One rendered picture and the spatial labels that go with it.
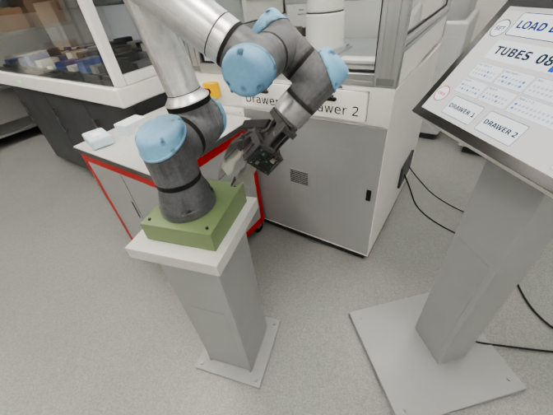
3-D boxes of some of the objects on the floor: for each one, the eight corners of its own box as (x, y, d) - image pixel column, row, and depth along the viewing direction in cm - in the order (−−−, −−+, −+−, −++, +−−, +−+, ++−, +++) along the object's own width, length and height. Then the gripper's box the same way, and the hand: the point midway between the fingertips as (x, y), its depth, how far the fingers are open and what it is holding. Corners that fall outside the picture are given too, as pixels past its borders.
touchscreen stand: (399, 429, 101) (542, 208, 37) (348, 315, 136) (376, 100, 71) (522, 391, 106) (835, 140, 42) (443, 291, 141) (548, 71, 77)
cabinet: (368, 266, 157) (392, 129, 107) (227, 212, 205) (198, 100, 155) (410, 179, 216) (439, 64, 166) (294, 152, 265) (288, 58, 214)
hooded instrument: (171, 218, 205) (-3, -184, 94) (53, 165, 293) (-112, -77, 181) (265, 146, 280) (230, -125, 168) (148, 120, 367) (74, -70, 256)
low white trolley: (207, 296, 151) (156, 177, 103) (137, 254, 180) (72, 146, 133) (268, 229, 187) (251, 118, 139) (202, 203, 216) (169, 104, 169)
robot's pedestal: (259, 389, 115) (218, 271, 67) (195, 368, 123) (118, 249, 76) (281, 321, 136) (261, 195, 89) (225, 307, 145) (179, 186, 97)
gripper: (273, 113, 54) (208, 188, 62) (309, 143, 61) (246, 207, 69) (263, 96, 60) (205, 166, 68) (297, 125, 67) (240, 186, 75)
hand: (228, 176), depth 70 cm, fingers open, 3 cm apart
